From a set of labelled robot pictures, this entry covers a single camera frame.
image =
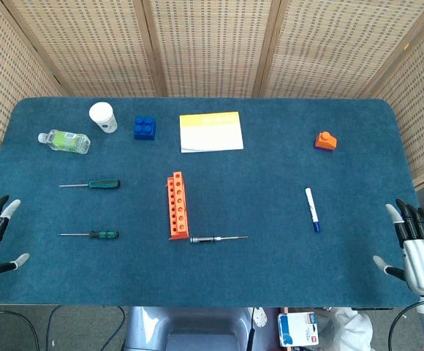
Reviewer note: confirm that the green black striped screwdriver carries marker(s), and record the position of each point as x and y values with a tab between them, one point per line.
104	234

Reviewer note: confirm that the orange tool rack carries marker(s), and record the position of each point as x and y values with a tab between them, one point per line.
179	214

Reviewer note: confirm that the white cloth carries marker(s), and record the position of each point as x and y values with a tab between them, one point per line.
347	329

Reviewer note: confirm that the white marker blue cap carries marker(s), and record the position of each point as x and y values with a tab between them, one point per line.
311	208

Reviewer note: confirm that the clear bottle green label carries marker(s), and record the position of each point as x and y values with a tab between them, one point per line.
66	141

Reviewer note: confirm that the blue white box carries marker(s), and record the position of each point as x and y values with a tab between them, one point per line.
298	329

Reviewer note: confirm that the orange purple toy block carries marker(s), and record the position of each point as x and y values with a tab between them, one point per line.
325	140

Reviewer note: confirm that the white paper cup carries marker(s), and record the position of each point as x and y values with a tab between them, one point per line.
102	115

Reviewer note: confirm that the blue table cloth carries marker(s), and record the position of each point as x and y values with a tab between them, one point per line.
252	270

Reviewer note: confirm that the white perforated plate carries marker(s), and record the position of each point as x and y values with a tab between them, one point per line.
260	317

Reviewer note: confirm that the blue toy brick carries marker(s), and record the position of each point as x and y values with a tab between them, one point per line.
144	128

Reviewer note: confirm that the black metal screwdriver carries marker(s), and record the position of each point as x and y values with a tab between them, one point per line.
201	240

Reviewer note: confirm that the grey robot torso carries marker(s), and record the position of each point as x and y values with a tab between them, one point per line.
201	329

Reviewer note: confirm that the yellow white notepad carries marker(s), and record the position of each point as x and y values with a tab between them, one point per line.
212	133

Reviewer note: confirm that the woven folding screen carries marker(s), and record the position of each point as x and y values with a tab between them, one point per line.
212	47

